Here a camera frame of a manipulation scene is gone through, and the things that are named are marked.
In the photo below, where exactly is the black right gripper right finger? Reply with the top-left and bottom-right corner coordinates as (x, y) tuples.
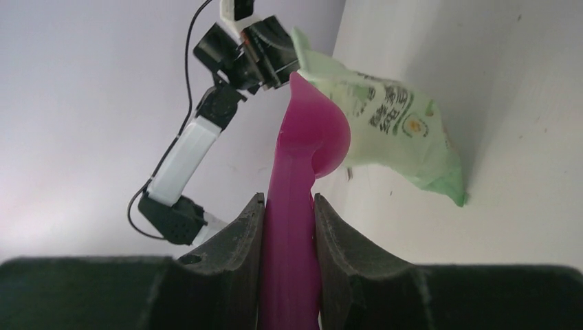
(314, 195), (582, 329)

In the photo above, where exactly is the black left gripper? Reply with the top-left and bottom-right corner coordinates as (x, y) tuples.
(193, 16), (300, 91)

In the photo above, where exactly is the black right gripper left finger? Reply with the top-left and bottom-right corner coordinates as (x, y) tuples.
(1, 193), (265, 329)

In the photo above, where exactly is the magenta plastic scoop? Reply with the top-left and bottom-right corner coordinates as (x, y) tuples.
(257, 72), (351, 329)

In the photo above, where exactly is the green cat litter bag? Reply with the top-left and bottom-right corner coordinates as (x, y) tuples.
(291, 27), (468, 207)

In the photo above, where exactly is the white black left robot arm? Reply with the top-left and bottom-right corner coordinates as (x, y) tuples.
(137, 16), (299, 245)

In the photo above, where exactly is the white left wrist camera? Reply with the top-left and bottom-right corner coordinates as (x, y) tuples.
(219, 0), (262, 36)

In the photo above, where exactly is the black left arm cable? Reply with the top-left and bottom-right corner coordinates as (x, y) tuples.
(126, 0), (215, 241)

